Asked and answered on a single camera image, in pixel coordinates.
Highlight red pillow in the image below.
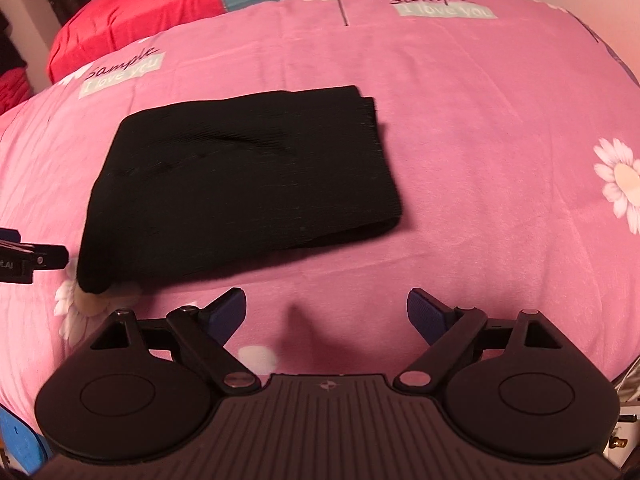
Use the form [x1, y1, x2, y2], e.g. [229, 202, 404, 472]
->
[47, 0, 232, 84]

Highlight white device with connector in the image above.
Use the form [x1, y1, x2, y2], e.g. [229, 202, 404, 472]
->
[606, 357, 640, 463]

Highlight blue plastic object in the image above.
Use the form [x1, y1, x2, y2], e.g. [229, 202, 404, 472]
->
[0, 406, 50, 477]

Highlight pink printed blanket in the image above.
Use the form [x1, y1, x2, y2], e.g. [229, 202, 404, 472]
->
[0, 0, 640, 443]

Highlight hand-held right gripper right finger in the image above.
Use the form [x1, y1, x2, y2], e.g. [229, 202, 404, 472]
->
[394, 287, 565, 392]

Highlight black pants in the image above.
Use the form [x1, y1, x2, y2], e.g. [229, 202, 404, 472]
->
[76, 85, 404, 296]

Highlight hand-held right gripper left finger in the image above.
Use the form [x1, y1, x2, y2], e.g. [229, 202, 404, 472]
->
[90, 287, 262, 395]

